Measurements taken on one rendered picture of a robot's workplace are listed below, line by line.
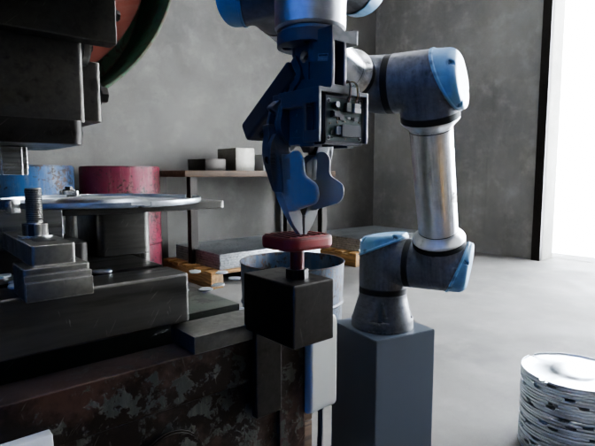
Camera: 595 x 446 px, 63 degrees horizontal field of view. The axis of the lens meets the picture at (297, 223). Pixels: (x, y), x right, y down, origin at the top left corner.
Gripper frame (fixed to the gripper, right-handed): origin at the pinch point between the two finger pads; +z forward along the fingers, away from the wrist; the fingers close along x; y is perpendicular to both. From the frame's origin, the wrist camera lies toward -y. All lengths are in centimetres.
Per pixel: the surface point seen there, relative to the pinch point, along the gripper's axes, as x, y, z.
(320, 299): 0.9, 2.9, 8.4
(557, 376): 110, -12, 53
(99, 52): 1, -66, -31
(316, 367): 8.0, -5.3, 20.7
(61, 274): -22.8, -8.2, 4.2
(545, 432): 103, -12, 67
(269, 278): -2.5, -1.9, 6.3
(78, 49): -15.1, -25.6, -21.3
